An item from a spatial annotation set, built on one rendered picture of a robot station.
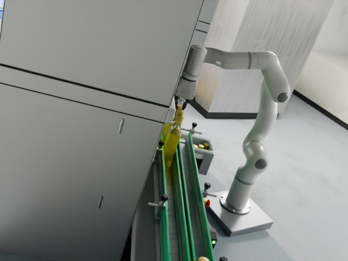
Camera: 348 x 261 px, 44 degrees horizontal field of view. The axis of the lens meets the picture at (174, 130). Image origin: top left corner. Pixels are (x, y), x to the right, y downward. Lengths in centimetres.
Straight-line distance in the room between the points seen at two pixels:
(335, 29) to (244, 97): 340
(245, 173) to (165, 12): 125
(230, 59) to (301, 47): 403
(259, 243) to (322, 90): 543
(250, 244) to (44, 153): 128
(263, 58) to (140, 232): 101
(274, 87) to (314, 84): 563
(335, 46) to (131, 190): 755
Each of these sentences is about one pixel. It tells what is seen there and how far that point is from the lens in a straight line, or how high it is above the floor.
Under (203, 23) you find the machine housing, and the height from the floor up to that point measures 156.
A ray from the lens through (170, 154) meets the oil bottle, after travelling 218.
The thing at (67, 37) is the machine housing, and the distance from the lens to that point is 148.
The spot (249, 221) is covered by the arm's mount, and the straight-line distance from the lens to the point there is 254.
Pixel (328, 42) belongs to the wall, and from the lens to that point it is 874.
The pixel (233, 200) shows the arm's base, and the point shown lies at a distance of 255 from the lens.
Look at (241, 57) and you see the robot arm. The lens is 214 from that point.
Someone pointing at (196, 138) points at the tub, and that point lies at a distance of 272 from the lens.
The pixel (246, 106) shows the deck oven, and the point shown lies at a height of 21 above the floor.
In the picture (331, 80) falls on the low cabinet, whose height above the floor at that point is 56.
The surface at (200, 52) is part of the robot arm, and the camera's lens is 208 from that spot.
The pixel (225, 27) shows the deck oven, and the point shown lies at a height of 116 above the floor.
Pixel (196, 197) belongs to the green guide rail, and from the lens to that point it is 201.
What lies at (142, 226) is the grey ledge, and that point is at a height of 105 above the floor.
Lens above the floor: 217
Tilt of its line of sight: 25 degrees down
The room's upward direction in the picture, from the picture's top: 19 degrees clockwise
